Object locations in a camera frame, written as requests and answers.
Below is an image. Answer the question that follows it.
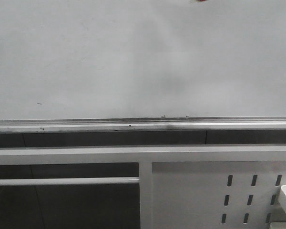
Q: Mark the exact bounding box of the white metal whiteboard stand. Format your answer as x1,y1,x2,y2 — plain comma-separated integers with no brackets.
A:
0,145,286,229

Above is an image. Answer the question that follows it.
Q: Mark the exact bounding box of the large white whiteboard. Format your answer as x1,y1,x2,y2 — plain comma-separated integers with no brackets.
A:
0,0,286,133

